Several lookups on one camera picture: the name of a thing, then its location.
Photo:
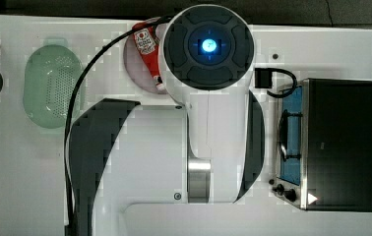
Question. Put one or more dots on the black oven power plug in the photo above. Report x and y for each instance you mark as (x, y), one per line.
(264, 80)

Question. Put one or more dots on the red ketchup bottle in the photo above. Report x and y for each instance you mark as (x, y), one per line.
(147, 45)

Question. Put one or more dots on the grey round plate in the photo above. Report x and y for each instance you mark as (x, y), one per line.
(136, 68)

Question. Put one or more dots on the green plastic colander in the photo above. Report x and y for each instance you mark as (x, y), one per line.
(50, 76)

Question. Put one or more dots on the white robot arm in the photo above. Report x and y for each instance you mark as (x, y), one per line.
(206, 147)

